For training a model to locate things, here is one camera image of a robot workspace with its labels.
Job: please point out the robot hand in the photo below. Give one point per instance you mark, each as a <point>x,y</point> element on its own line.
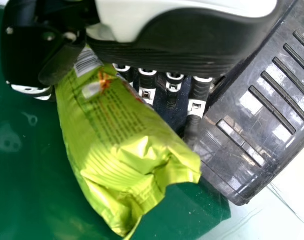
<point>181,42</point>

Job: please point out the yellow-green biscuit packet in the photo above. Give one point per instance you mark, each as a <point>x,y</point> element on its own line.
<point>121,147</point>

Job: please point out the black oven with glass door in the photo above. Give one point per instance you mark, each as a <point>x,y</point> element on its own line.
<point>256,120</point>

